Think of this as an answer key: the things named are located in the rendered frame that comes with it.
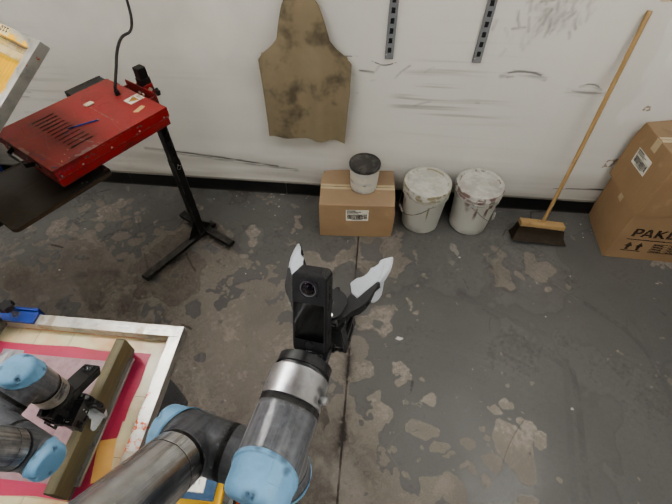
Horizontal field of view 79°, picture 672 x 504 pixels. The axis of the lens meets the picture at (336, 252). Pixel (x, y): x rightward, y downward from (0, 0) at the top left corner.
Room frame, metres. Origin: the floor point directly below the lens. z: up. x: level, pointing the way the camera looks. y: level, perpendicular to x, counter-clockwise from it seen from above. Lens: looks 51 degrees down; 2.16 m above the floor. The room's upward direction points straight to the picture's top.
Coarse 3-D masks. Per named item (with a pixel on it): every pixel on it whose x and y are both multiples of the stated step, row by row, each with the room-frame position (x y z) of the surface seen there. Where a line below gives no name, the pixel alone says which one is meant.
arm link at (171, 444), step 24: (168, 408) 0.19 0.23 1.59; (192, 408) 0.20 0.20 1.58; (168, 432) 0.15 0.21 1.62; (192, 432) 0.15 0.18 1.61; (216, 432) 0.16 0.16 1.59; (144, 456) 0.11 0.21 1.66; (168, 456) 0.12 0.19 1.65; (192, 456) 0.12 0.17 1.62; (216, 456) 0.13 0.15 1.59; (120, 480) 0.08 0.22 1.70; (144, 480) 0.09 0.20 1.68; (168, 480) 0.09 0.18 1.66; (192, 480) 0.10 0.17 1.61; (216, 480) 0.11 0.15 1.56
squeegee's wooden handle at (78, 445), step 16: (112, 352) 0.53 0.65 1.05; (128, 352) 0.55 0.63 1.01; (112, 368) 0.48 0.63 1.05; (96, 384) 0.43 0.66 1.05; (112, 384) 0.45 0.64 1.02; (80, 432) 0.31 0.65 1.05; (96, 432) 0.33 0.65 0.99; (80, 448) 0.28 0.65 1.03; (64, 464) 0.23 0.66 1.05; (80, 464) 0.25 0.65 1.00; (64, 480) 0.20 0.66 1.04; (64, 496) 0.17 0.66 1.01
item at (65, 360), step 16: (0, 352) 0.58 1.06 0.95; (32, 352) 0.58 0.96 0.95; (48, 352) 0.58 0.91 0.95; (64, 352) 0.58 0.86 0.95; (80, 352) 0.58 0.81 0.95; (96, 352) 0.58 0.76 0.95; (64, 368) 0.52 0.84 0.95; (144, 368) 0.52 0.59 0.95; (128, 384) 0.47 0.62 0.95; (128, 400) 0.43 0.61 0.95; (112, 416) 0.38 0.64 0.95
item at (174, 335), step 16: (48, 320) 0.67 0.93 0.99; (64, 320) 0.67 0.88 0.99; (80, 320) 0.67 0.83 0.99; (96, 320) 0.67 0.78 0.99; (128, 336) 0.63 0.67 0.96; (144, 336) 0.62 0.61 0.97; (160, 336) 0.62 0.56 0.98; (176, 336) 0.61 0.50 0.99; (176, 352) 0.57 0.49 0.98; (160, 368) 0.51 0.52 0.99; (160, 384) 0.46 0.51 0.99; (144, 400) 0.41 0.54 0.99; (160, 400) 0.42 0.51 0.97; (144, 416) 0.37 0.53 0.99; (144, 432) 0.33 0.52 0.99; (128, 448) 0.29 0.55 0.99
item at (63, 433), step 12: (36, 420) 0.37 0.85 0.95; (48, 432) 0.34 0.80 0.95; (60, 432) 0.34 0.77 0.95; (108, 432) 0.34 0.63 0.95; (0, 480) 0.22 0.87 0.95; (12, 480) 0.22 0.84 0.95; (24, 480) 0.22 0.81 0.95; (48, 480) 0.22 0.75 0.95; (84, 480) 0.22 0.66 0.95; (0, 492) 0.19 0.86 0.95; (12, 492) 0.19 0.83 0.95; (24, 492) 0.19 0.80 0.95; (36, 492) 0.19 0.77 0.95
